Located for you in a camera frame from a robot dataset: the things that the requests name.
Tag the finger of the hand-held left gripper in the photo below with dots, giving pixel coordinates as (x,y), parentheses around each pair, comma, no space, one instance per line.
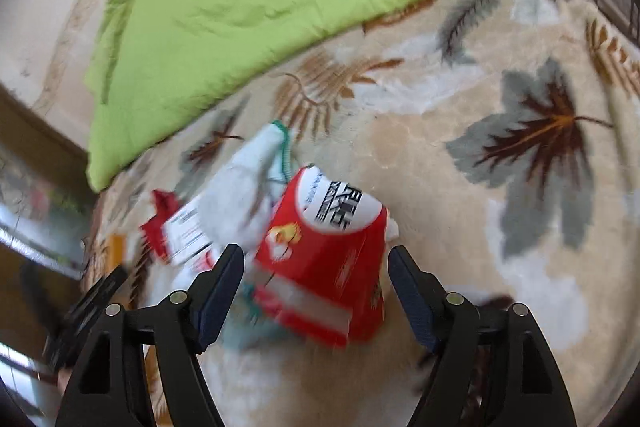
(105,289)

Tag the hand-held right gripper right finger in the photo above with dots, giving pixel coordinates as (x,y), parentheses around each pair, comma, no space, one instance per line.
(412,302)

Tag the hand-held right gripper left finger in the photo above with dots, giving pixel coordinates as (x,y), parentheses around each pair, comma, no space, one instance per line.
(220,297)

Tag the white medicine box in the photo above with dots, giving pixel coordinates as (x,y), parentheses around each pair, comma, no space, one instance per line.
(187,232)

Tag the red white paper bag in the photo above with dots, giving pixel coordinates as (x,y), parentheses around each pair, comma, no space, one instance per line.
(325,267)

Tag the white knit sock green trim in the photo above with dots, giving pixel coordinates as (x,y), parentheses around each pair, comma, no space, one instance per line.
(240,192)

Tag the white bottle red label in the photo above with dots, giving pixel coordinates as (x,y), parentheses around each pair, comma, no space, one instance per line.
(190,277)

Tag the teal wet wipes packet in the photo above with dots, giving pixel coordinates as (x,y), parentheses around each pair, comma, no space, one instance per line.
(245,332)

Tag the red foil packet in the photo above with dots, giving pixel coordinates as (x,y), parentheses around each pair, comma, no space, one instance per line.
(160,207)

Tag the brown wooden furniture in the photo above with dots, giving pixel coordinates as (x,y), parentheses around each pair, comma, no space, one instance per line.
(45,132)

